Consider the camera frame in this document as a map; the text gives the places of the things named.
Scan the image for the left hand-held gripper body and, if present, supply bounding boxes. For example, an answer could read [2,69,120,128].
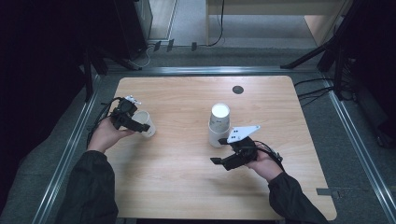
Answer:
[110,95,142,130]

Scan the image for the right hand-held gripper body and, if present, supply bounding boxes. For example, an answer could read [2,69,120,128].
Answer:
[224,125,262,172]

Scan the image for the plain white paper cup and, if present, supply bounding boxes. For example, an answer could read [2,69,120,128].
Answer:
[132,110,157,138]

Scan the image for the stack of white paper cups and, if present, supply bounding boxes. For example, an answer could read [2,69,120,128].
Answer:
[207,103,232,148]

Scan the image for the person's right hand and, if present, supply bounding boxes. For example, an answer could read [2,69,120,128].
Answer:
[246,152,284,183]

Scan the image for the person's left hand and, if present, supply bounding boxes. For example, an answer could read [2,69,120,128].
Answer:
[87,117,134,153]

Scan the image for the black metal stand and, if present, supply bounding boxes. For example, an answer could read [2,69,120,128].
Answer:
[81,46,143,102]

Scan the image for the dark computer tower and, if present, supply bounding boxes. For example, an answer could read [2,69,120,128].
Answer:
[113,0,153,60]

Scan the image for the grey tape strip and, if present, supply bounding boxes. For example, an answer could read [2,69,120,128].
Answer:
[316,187,341,200]

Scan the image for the black tripod stand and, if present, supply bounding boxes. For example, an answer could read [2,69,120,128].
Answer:
[279,0,365,70]

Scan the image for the light wooden desk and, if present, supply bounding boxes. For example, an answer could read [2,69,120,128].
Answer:
[205,0,354,47]

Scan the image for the left hand-held gripper cable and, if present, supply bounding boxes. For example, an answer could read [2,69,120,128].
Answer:
[87,96,124,147]

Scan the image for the hand-held gripper cable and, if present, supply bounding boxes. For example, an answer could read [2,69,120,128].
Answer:
[87,96,124,147]
[253,140,285,172]

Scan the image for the right hand-held gripper cable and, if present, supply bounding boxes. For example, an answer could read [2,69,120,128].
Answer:
[253,140,285,172]

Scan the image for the white floor cable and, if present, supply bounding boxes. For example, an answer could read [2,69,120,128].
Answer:
[129,43,152,69]

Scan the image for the long metal floor rail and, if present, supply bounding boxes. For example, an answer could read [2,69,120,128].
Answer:
[321,77,396,223]
[106,65,318,77]
[31,73,104,224]

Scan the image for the black floor cable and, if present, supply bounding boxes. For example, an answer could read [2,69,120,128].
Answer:
[297,88,334,107]

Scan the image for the black hanging cable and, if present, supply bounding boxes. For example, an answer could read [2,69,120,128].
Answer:
[206,0,226,48]

